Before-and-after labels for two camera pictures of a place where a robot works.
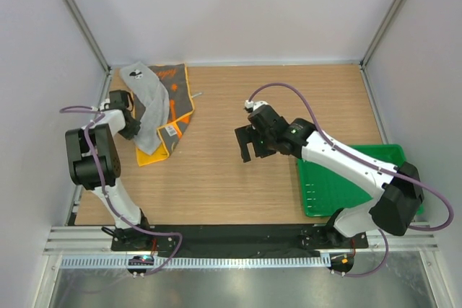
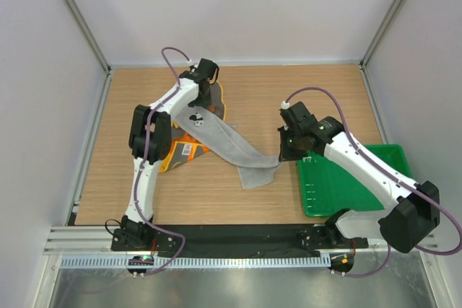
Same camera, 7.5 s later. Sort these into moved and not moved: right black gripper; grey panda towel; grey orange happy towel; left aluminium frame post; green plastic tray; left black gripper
Moved: left black gripper; grey panda towel; grey orange happy towel; right black gripper
Not moved: green plastic tray; left aluminium frame post
